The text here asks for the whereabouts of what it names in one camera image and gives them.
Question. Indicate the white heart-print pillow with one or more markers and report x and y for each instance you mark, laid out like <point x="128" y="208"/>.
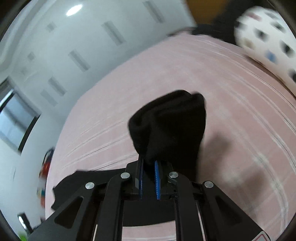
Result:
<point x="267" y="39"/>

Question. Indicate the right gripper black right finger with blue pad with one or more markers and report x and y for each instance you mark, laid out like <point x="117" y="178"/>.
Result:
<point x="201" y="211"/>

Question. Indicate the colourful clutter on floor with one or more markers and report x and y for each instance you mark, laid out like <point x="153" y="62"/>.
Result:
<point x="41" y="195"/>

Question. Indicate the pink plaid bed sheet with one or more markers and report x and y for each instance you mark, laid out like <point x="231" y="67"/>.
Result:
<point x="244" y="142"/>

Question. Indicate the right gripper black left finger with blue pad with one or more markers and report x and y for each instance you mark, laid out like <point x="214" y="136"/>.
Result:
<point x="95" y="211"/>

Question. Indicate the black clothing pile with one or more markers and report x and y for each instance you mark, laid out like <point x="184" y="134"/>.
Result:
<point x="221" y="28"/>

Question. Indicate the window with black frame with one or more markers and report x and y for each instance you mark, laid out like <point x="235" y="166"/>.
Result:
<point x="18" y="117"/>

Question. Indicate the brown wooden headboard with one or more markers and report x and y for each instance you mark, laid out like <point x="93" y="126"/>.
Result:
<point x="205" y="11"/>

